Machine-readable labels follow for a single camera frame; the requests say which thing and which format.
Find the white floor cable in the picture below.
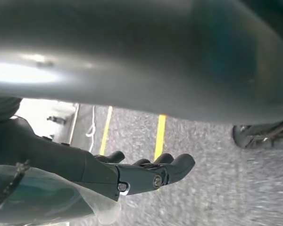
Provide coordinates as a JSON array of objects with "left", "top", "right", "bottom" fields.
[{"left": 86, "top": 105, "right": 96, "bottom": 153}]

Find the yellow floor tape outline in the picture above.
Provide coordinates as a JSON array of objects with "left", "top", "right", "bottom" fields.
[{"left": 99, "top": 105, "right": 167, "bottom": 161}]

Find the silver robot body shell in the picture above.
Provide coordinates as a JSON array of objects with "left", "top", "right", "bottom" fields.
[{"left": 0, "top": 0, "right": 283, "bottom": 126}]

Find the stainless steel workbench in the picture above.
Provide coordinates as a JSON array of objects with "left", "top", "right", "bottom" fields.
[{"left": 12, "top": 98, "right": 80, "bottom": 146}]

